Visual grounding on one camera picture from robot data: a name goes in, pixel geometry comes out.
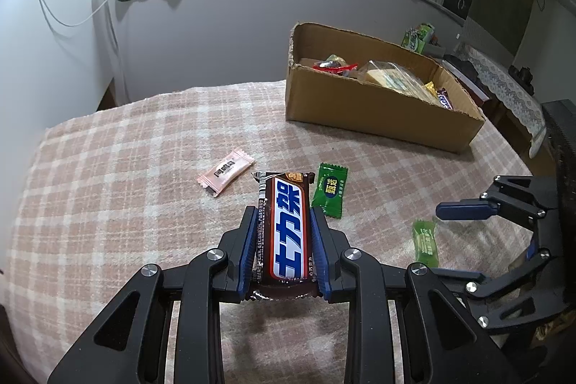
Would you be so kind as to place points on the clear cracker packet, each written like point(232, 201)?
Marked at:
point(391, 80)

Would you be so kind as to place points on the cardboard box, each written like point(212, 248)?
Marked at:
point(360, 114)

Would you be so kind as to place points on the white lace tablecloth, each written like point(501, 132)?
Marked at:
point(508, 91)

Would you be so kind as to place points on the yellow candy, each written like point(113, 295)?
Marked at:
point(430, 88)

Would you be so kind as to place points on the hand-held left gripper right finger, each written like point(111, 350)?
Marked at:
point(320, 253)

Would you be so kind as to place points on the pink candy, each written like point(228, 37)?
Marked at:
point(225, 173)

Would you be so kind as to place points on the dark green candy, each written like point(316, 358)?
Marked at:
point(331, 190)

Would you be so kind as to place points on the light green candy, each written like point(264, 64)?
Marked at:
point(425, 242)

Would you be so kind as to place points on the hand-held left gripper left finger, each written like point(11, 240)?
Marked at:
point(247, 249)

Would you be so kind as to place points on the red snack packet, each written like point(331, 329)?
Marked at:
point(335, 67)

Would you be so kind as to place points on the brown chocolate bar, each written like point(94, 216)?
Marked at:
point(285, 231)
point(444, 99)

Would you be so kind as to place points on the green packets on shelf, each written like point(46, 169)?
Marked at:
point(416, 40)

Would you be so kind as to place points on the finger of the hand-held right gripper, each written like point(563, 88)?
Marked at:
point(465, 211)
point(504, 278)

